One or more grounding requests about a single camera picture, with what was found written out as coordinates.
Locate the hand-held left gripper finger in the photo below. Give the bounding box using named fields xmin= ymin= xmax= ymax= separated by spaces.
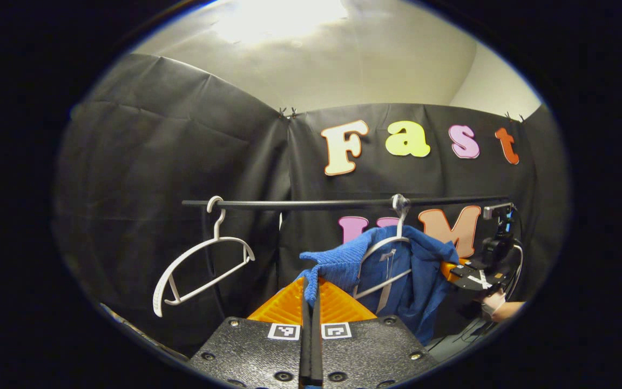
xmin=311 ymin=277 xmax=440 ymax=389
xmin=188 ymin=276 xmax=312 ymax=389

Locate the blue ribbed knit shirt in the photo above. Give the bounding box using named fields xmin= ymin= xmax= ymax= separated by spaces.
xmin=295 ymin=226 xmax=460 ymax=346

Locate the white clothes hanger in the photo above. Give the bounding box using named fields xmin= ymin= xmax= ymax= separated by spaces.
xmin=152 ymin=196 xmax=256 ymax=318
xmin=353 ymin=208 xmax=414 ymax=300

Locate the black clothes rack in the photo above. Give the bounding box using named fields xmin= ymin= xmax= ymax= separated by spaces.
xmin=181 ymin=196 xmax=512 ymax=325

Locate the black backdrop cloth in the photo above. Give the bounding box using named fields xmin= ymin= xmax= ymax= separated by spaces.
xmin=52 ymin=53 xmax=571 ymax=357

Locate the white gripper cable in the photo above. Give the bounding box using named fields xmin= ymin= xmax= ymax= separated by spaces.
xmin=510 ymin=242 xmax=524 ymax=299

